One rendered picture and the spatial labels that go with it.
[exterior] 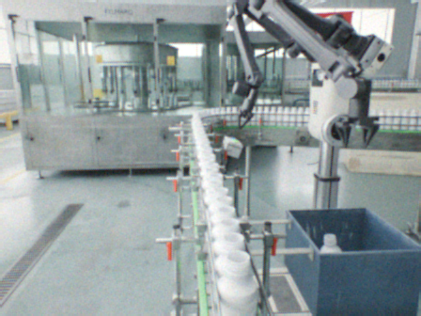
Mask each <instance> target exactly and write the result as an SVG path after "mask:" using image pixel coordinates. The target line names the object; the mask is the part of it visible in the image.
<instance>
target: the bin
mask: <svg viewBox="0 0 421 316"><path fill-rule="evenodd" d="M286 214H287V219H284V220H248V221H249V223H250V224H251V225H264V222H265V221H270V222H272V224H285V223H286V231H285V233H286V234H287V236H288V238H285V248H278V249H276V254H275V255H283V254H285V257H284V264H285V267H287V269H288V271H287V272H276V273H270V275H290V277H292V279H293V282H294V283H295V285H296V287H297V288H298V291H299V293H300V294H301V297H302V298H303V300H304V302H305V304H306V306H307V307H308V309H309V310H306V309H304V310H292V311H280V312H277V311H274V312H273V314H289V313H301V312H309V313H311V315H312V316H416V315H417V311H418V302H419V297H420V289H421V245H420V244H418V243H416V242H415V241H414V240H412V239H411V238H410V237H408V236H407V235H406V234H404V233H402V231H399V229H396V228H395V227H394V226H392V225H391V224H390V223H388V222H387V221H385V220H384V219H382V217H380V216H379V215H377V214H375V213H373V212H372V211H371V210H370V209H369V208H368V207H356V208H334V209H293V210H286ZM325 234H333V235H334V236H335V241H336V245H337V246H338V247H339V248H340V250H341V252H323V253H320V250H321V248H322V247H323V246H324V245H325V243H324V236H325Z"/></svg>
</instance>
